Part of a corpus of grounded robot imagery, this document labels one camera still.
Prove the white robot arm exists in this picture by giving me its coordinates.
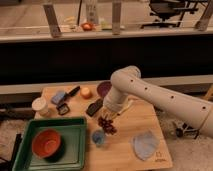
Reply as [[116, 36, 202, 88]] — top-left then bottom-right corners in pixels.
[[103, 66, 213, 138]]

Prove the blue plastic cup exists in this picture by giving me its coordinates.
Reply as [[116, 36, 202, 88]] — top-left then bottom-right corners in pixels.
[[92, 130, 106, 147]]

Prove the white lidded cup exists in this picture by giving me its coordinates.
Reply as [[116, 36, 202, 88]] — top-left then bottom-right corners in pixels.
[[32, 97, 49, 116]]

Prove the black rectangular block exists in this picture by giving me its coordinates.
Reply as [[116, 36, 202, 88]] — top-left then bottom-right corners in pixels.
[[86, 99, 103, 117]]

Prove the purple plate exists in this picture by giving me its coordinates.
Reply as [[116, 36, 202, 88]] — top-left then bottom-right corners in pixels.
[[97, 81, 111, 98]]

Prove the orange fruit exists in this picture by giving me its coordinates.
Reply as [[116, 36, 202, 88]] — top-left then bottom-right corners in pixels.
[[80, 87, 92, 99]]

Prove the wooden table board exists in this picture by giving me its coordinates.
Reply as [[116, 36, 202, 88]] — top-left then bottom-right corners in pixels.
[[34, 83, 174, 171]]

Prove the green plastic tray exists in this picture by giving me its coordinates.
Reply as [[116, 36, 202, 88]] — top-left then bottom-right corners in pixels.
[[12, 117, 87, 171]]

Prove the light blue cloth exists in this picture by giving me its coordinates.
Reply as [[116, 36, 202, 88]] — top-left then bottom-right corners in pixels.
[[132, 131, 160, 161]]

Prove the blue sponge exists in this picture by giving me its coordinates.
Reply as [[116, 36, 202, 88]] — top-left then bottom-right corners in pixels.
[[51, 91, 66, 105]]

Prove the orange bowl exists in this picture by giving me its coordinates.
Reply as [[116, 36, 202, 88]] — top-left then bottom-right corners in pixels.
[[31, 129, 61, 158]]

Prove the red apple on shelf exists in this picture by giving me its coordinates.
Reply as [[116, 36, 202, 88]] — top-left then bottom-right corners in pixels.
[[81, 22, 94, 31]]

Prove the black office chair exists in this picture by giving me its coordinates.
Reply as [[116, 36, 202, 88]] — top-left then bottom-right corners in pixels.
[[141, 0, 208, 29]]

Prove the black handled brush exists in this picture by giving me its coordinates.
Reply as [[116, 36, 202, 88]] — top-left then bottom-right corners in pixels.
[[64, 86, 80, 101]]

